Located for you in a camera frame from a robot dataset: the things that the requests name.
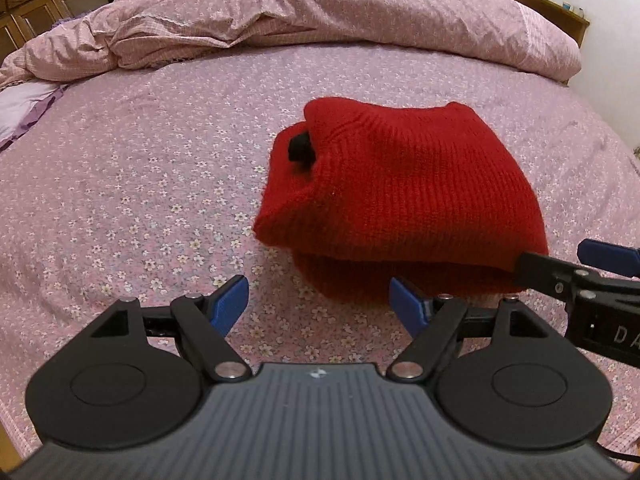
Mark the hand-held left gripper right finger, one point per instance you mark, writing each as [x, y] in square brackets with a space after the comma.
[407, 304]

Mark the white purple pillow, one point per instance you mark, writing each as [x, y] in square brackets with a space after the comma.
[25, 106]

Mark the red knit cardigan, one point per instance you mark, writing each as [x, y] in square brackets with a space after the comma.
[410, 185]

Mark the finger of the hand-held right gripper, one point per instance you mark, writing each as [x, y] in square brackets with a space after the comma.
[542, 272]
[607, 257]

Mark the wooden headboard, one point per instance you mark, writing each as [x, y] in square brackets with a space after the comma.
[575, 27]
[30, 15]

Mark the pink quilt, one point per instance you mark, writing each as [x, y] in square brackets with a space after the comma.
[325, 10]

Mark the small teal object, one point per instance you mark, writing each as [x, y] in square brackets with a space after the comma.
[567, 6]

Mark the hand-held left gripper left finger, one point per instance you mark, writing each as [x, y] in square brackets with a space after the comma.
[230, 306]

